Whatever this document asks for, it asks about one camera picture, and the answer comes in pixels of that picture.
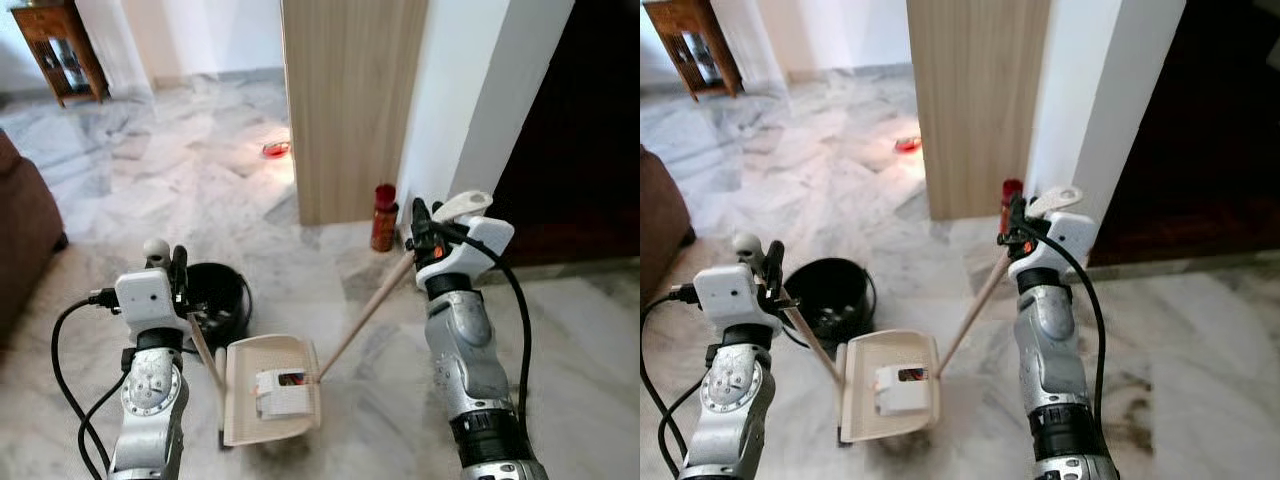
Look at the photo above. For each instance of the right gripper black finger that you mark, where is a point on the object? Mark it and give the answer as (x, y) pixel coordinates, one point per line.
(1016, 212)
(437, 220)
(420, 215)
(1031, 217)

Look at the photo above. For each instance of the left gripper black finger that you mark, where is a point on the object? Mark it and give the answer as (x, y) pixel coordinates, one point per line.
(775, 262)
(179, 265)

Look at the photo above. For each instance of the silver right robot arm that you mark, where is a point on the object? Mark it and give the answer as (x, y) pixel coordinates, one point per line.
(465, 350)
(1050, 350)

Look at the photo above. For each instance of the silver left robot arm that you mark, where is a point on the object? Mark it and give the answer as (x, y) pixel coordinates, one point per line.
(730, 410)
(150, 400)

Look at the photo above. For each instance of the black round bin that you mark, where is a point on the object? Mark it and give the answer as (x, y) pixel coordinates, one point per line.
(225, 290)
(830, 285)

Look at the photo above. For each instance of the light wood panel cabinet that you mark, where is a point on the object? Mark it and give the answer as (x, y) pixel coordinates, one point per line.
(350, 100)
(975, 100)

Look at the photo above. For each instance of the brown sofa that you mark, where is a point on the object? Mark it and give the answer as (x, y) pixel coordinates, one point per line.
(25, 240)
(660, 230)

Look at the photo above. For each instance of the dark brown wooden door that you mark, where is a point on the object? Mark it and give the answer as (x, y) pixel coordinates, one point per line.
(590, 130)
(1200, 130)

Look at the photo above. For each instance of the dark wooden side table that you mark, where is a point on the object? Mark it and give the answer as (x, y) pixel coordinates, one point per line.
(45, 18)
(680, 14)

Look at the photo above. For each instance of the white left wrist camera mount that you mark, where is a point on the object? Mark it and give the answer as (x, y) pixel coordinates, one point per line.
(145, 298)
(730, 295)

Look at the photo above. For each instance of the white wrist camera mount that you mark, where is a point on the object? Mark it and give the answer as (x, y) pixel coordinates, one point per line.
(475, 250)
(145, 298)
(1065, 245)
(730, 295)

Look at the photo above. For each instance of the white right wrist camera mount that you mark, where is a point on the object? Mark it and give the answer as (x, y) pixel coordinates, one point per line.
(475, 250)
(1065, 245)

